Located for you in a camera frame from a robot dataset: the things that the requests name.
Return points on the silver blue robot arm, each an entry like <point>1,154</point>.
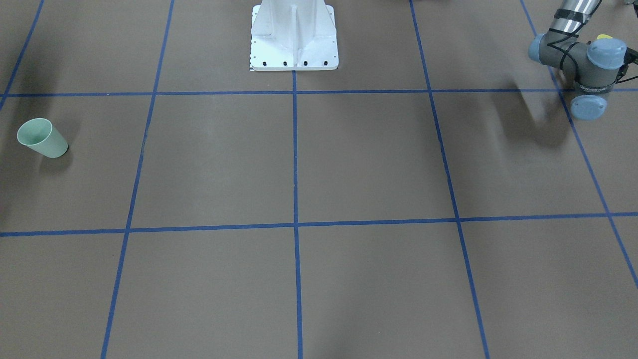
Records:
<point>595,67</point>

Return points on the green plastic cup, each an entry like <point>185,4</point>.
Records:
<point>40,135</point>

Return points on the brown paper table mat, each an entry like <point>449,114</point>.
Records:
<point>431,198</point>

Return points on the white camera mast with base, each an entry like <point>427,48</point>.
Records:
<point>293,35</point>

